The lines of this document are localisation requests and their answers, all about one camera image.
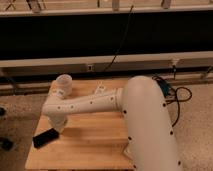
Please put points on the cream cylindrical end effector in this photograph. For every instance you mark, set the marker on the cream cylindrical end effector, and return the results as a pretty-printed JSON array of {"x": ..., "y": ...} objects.
[{"x": 60, "y": 127}]

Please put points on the white wall outlet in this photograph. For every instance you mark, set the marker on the white wall outlet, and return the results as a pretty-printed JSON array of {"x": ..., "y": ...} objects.
[{"x": 90, "y": 68}]

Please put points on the white small bottle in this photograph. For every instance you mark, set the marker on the white small bottle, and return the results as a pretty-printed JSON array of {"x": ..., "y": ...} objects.
[{"x": 99, "y": 89}]

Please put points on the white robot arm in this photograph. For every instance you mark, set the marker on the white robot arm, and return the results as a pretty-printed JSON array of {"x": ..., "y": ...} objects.
[{"x": 141, "y": 101}]

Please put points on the black eraser block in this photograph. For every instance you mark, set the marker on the black eraser block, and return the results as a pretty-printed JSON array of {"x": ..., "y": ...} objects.
[{"x": 45, "y": 137}]

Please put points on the clear plastic cup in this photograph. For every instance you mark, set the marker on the clear plastic cup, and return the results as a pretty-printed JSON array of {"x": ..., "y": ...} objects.
[{"x": 64, "y": 82}]

